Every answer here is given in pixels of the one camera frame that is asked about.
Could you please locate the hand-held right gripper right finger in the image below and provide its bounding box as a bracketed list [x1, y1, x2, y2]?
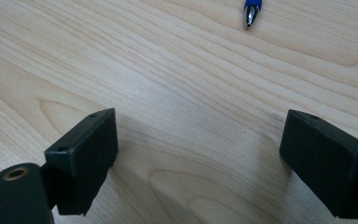
[279, 108, 358, 220]

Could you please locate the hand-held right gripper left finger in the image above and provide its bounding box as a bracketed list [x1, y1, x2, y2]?
[44, 107, 119, 217]

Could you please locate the blue ballpoint pen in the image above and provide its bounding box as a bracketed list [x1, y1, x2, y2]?
[243, 0, 264, 30]

